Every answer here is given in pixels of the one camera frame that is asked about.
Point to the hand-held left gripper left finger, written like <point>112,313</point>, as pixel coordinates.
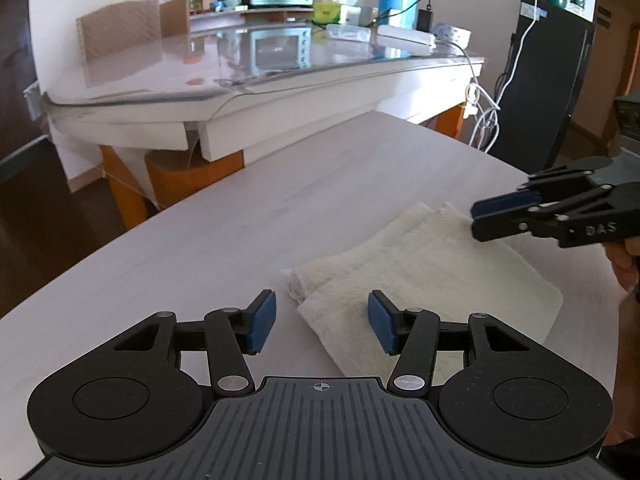
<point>262,322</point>

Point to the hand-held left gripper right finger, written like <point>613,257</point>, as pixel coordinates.
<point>381,322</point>

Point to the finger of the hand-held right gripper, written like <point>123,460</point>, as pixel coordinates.
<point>500,205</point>
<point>500,227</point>

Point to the white towel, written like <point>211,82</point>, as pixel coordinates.
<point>425,270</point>

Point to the person's right hand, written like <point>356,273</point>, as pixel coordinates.
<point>627,265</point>

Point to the tall black cabinet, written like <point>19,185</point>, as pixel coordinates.
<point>545,85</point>

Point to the large brown cardboard box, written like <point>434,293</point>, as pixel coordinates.
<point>612,60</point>

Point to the person's dark clothing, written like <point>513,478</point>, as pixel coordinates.
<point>627,385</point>

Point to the white power strip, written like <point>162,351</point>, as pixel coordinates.
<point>407,40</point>

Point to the black power adapter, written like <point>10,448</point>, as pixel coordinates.
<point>425,20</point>

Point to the clear plastic box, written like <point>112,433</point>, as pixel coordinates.
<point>349,32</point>

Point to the white glass-topped dining table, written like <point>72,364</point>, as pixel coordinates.
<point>250,70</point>

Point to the green tissue packet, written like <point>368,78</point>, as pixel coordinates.
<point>325,11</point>

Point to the small brown cardboard panel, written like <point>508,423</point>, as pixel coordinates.
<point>175,17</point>

